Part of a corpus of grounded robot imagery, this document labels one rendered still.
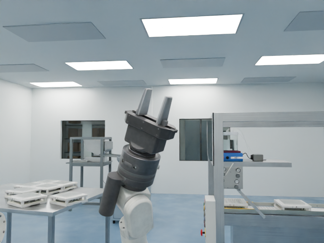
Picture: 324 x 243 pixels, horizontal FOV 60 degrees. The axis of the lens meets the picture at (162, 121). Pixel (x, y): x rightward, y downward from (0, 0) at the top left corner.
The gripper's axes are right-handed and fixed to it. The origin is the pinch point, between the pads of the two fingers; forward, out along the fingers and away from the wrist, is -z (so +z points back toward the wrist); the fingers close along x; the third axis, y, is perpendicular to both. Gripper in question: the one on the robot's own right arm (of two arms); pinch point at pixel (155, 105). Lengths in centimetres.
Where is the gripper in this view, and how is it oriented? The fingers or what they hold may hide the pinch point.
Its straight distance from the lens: 60.8
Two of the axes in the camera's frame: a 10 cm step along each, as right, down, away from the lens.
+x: -8.1, -3.6, 4.6
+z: -2.7, 9.3, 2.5
